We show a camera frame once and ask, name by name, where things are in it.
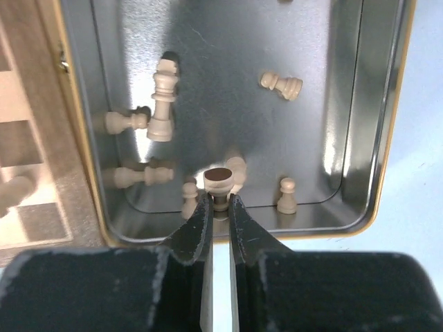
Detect white pawn in tin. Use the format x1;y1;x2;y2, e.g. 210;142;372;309
260;71;303;101

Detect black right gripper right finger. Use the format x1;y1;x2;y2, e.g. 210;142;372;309
228;194;291;331

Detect yellow metal tin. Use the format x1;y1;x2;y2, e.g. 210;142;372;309
56;1;415;246

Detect wooden folding chess board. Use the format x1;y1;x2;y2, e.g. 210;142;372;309
1;1;104;266

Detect white king in tin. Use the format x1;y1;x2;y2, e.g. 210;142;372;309
147;58;179;142

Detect white piece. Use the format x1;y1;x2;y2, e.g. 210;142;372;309
0;176;35;218
181;182;198;220
226;156;247;194

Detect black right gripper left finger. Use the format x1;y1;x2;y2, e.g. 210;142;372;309
155;194;213;331

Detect white piece in tin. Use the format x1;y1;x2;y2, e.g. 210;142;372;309
181;182;198;220

